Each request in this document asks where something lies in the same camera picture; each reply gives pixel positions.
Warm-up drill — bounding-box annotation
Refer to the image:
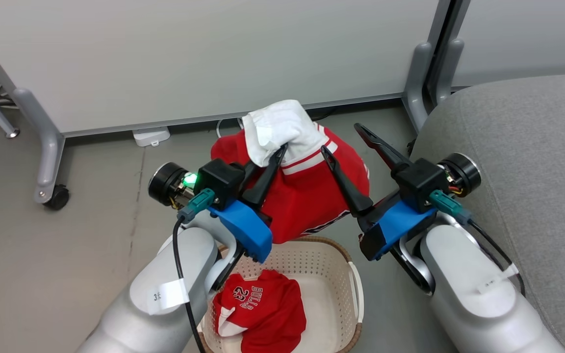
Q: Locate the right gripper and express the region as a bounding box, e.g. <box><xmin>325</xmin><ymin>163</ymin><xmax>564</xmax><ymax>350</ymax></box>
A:
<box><xmin>321</xmin><ymin>124</ymin><xmax>482</xmax><ymax>217</ymax></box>

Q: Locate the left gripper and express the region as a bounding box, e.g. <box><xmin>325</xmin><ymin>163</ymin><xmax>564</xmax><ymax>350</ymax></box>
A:
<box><xmin>149</xmin><ymin>145</ymin><xmax>288</xmax><ymax>209</ymax></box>

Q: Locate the red jersey with white lining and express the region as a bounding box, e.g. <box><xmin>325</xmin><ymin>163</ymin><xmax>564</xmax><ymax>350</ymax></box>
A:
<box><xmin>210</xmin><ymin>100</ymin><xmax>371</xmax><ymax>244</ymax></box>

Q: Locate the red Bulls 23 jersey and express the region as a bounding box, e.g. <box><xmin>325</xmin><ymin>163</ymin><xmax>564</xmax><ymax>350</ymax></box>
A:
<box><xmin>212</xmin><ymin>269</ymin><xmax>308</xmax><ymax>353</ymax></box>

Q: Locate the cream perforated laundry basket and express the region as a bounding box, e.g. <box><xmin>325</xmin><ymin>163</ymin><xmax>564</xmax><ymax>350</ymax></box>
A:
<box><xmin>197</xmin><ymin>235</ymin><xmax>364</xmax><ymax>353</ymax></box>

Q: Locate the white power adapter box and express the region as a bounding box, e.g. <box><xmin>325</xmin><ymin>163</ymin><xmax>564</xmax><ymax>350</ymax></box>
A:
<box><xmin>133</xmin><ymin>126</ymin><xmax>171</xmax><ymax>148</ymax></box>

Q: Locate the wide white partition panel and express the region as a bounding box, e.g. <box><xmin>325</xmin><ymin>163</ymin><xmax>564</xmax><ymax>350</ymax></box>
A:
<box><xmin>0</xmin><ymin>0</ymin><xmax>452</xmax><ymax>138</ymax></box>

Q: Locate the grey fabric sofa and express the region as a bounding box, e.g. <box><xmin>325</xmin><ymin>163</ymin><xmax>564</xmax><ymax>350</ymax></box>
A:
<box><xmin>410</xmin><ymin>74</ymin><xmax>565</xmax><ymax>353</ymax></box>

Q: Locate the black caster wheel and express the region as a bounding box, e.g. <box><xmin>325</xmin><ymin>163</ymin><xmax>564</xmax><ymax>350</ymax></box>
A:
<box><xmin>42</xmin><ymin>184</ymin><xmax>70</xmax><ymax>211</ymax></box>

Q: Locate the grey partition leg with caster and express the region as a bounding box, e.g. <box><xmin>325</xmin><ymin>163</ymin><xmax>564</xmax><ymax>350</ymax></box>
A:
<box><xmin>13</xmin><ymin>88</ymin><xmax>66</xmax><ymax>204</ymax></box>

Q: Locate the narrow white partition panel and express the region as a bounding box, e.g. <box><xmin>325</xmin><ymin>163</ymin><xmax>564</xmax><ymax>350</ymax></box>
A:
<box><xmin>452</xmin><ymin>0</ymin><xmax>565</xmax><ymax>91</ymax></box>

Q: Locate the white looped cable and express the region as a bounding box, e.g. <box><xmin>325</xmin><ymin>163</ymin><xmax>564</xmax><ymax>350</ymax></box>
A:
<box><xmin>215</xmin><ymin>117</ymin><xmax>245</xmax><ymax>139</ymax></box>

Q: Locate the left arm cable teal connector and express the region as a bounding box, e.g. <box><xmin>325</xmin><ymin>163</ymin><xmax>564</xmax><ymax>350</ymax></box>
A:
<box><xmin>172</xmin><ymin>189</ymin><xmax>215</xmax><ymax>353</ymax></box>

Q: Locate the arm cable teal connector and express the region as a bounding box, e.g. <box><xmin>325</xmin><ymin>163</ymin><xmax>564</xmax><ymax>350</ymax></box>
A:
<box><xmin>429</xmin><ymin>190</ymin><xmax>527</xmax><ymax>297</ymax></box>
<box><xmin>172</xmin><ymin>189</ymin><xmax>215</xmax><ymax>353</ymax></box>

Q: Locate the right arm cable teal connector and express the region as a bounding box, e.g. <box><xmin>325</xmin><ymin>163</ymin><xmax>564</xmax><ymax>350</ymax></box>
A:
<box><xmin>429</xmin><ymin>190</ymin><xmax>527</xmax><ymax>297</ymax></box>

